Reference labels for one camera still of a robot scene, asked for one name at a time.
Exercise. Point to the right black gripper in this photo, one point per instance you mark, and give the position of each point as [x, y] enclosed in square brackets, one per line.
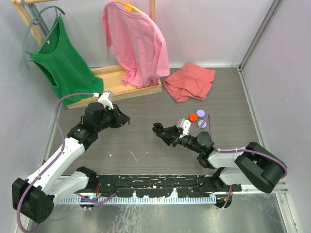
[170, 131]

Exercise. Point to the orange round charging case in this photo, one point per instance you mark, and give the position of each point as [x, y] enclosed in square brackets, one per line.
[193, 117]

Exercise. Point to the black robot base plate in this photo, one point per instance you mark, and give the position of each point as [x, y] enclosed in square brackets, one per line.
[156, 186]

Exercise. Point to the wooden clothes rack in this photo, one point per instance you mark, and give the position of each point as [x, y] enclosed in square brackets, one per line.
[111, 76]

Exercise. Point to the aluminium corner post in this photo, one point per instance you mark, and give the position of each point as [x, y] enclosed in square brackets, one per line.
[260, 32]

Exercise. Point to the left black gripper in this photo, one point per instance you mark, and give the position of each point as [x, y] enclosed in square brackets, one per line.
[120, 118]

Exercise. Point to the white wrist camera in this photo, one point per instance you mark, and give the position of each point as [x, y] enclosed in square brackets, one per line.
[106, 100]
[184, 125]

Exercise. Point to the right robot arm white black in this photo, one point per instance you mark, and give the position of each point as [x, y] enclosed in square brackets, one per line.
[252, 164]

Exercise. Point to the pink t-shirt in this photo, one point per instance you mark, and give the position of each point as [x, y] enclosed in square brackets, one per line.
[137, 44]

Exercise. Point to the black round charging case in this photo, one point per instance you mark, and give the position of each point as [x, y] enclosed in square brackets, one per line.
[157, 127]

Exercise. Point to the coral folded cloth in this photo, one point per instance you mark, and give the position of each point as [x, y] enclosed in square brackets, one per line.
[190, 81]

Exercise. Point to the white slotted cable duct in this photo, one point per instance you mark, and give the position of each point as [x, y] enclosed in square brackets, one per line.
[173, 199]

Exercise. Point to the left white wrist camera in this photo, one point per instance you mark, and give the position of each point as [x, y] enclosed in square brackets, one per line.
[106, 100]

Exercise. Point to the lilac round charging case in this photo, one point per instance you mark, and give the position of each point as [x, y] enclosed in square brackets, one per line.
[201, 124]

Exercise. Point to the lilac earbud charging case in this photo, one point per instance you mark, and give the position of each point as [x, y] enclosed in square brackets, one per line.
[200, 113]

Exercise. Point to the green tank top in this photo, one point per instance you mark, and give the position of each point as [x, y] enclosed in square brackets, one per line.
[63, 66]

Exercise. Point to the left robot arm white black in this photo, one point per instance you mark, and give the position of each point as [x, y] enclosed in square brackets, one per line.
[36, 196]

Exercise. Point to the yellow hanger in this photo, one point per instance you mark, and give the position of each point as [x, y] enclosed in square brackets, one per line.
[128, 6]

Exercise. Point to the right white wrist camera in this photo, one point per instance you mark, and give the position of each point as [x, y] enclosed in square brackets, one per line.
[184, 125]

